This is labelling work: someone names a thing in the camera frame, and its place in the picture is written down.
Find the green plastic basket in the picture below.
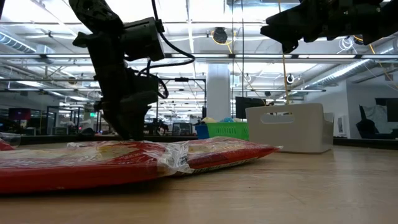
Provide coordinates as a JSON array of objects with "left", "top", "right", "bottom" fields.
[{"left": 206, "top": 121, "right": 249, "bottom": 142}]

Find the black monitor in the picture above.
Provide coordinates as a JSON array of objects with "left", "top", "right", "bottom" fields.
[{"left": 234, "top": 96, "right": 267, "bottom": 119}]

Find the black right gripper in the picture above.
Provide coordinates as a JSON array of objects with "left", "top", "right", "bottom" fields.
[{"left": 260, "top": 0, "right": 349, "bottom": 54}]

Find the black gantry frame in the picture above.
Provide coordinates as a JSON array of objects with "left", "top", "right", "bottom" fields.
[{"left": 155, "top": 77, "right": 208, "bottom": 125}]

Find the red snack packet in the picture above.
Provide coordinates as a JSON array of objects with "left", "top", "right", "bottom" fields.
[
  {"left": 0, "top": 132, "right": 194, "bottom": 195},
  {"left": 174, "top": 136, "right": 282, "bottom": 175}
]

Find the dark wall screen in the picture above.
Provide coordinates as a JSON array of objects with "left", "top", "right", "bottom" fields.
[{"left": 374, "top": 98, "right": 398, "bottom": 123}]

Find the white plastic bin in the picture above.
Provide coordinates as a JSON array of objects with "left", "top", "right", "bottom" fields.
[{"left": 244, "top": 103, "right": 335, "bottom": 154}]

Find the blue plastic basket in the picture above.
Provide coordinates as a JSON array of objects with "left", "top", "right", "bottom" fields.
[{"left": 195, "top": 123, "right": 211, "bottom": 141}]

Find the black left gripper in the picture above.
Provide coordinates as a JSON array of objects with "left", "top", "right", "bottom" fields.
[{"left": 95, "top": 71, "right": 159, "bottom": 140}]

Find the black ceiling cable reel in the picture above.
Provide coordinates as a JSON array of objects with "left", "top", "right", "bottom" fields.
[{"left": 212, "top": 26, "right": 229, "bottom": 44}]

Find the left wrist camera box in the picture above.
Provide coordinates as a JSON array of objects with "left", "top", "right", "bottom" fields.
[{"left": 136, "top": 73, "right": 164, "bottom": 94}]

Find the white building column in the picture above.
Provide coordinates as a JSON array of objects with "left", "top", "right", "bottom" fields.
[{"left": 206, "top": 63, "right": 232, "bottom": 123}]

